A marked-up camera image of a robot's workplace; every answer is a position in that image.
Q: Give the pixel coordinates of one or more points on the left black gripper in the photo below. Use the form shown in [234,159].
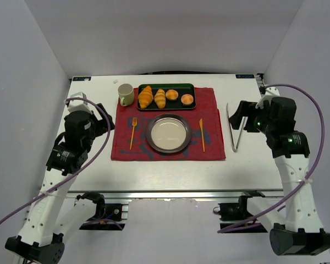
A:
[99,121]

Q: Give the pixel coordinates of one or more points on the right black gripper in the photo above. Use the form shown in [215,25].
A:
[243,113]

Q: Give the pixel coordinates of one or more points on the metal tongs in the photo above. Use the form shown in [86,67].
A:
[234,140]

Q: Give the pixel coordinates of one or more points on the small striped croissant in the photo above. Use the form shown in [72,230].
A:
[160,98]

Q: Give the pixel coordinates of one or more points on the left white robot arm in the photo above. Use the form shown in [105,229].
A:
[43,237]

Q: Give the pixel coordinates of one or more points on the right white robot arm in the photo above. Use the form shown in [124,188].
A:
[300,231]

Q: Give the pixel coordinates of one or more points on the orange plastic fork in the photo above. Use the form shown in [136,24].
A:
[134,125]

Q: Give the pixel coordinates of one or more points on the red patterned placemat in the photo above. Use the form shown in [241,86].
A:
[206,108]

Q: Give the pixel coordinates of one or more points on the right blue label sticker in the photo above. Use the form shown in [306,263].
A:
[245,76]

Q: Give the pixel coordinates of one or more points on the blue label sticker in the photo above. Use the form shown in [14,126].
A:
[81,78]
[245,76]

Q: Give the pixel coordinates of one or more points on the pale green mug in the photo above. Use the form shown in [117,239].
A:
[126,95]

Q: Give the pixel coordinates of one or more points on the orange plastic knife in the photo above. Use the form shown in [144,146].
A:
[202,133]

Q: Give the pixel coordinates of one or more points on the left blue label sticker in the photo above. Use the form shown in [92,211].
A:
[81,78]

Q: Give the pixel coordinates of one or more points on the large orange croissant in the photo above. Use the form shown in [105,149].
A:
[145,97]

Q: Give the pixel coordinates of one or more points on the right round bun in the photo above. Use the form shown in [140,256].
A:
[187,99]

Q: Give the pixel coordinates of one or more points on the round bun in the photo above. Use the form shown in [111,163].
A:
[187,99]
[171,95]

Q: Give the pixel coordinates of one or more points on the dark rimmed white plate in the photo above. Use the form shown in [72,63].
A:
[168,133]

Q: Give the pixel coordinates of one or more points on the dark green tray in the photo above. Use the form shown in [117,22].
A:
[182,89]

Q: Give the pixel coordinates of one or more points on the left round bun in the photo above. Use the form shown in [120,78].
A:
[171,95]

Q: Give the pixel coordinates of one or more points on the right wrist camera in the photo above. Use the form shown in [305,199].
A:
[267,93]

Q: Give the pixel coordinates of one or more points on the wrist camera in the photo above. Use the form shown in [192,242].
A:
[78,105]
[267,93]

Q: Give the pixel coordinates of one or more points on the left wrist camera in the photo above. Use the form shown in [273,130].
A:
[78,105]

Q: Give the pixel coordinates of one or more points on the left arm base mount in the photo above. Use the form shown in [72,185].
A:
[114,218]

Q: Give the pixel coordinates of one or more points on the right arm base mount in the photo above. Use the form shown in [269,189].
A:
[232,212]

